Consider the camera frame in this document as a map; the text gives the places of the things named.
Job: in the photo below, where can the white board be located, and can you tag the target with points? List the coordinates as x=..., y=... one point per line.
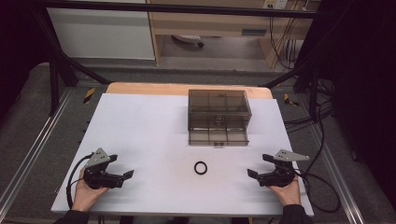
x=149, y=133

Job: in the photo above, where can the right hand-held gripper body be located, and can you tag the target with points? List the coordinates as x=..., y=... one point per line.
x=278, y=178

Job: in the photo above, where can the wall power outlet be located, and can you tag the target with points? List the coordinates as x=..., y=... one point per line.
x=274, y=3

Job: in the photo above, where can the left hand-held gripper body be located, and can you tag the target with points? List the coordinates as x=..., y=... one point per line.
x=99, y=179

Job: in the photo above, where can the person's right hand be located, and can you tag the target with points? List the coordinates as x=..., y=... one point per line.
x=291, y=194

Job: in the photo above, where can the black metal frame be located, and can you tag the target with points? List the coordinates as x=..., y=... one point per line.
x=56, y=81

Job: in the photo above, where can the person's left hand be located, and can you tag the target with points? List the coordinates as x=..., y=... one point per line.
x=83, y=196

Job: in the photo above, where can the wooden desk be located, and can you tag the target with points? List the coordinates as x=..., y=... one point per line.
x=218, y=25

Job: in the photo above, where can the white cabinet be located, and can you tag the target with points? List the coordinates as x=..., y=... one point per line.
x=102, y=34

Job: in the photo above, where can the aluminium rail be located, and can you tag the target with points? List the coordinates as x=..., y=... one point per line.
x=34, y=146
x=337, y=174

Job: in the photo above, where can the white chair base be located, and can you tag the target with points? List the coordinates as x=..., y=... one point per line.
x=188, y=39

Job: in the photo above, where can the smoky transparent drawer box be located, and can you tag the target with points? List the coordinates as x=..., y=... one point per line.
x=218, y=105

